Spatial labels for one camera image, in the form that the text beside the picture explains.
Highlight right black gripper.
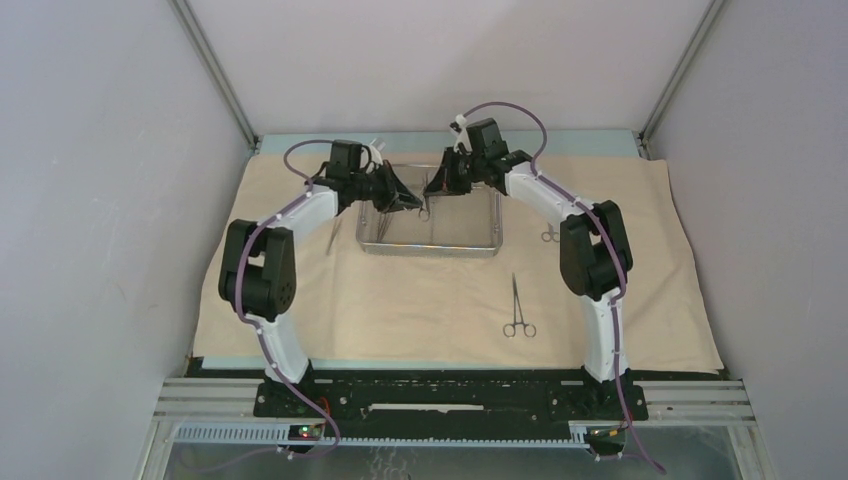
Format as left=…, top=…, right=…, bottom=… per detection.
left=430, top=146, right=488, bottom=196

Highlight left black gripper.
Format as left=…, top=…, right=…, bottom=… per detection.
left=348, top=160, right=420, bottom=214

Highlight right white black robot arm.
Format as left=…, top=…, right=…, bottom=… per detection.
left=424, top=115, right=633, bottom=418

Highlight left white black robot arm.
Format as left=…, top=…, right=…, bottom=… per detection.
left=218, top=140, right=424, bottom=417

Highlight metal mesh instrument tray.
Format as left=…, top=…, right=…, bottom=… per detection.
left=355, top=185, right=503, bottom=259

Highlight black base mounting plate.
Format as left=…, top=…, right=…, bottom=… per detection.
left=253, top=369, right=647, bottom=431

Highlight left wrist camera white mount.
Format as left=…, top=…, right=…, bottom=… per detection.
left=364, top=137, right=386, bottom=172

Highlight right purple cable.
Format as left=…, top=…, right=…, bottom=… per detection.
left=457, top=101, right=667, bottom=475

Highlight purple cable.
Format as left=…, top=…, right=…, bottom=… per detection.
left=178, top=139, right=386, bottom=475
left=457, top=101, right=667, bottom=475

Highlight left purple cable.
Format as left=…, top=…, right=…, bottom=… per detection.
left=178, top=139, right=386, bottom=475

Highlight aluminium frame rail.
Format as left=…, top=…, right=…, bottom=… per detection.
left=153, top=378, right=756, bottom=448

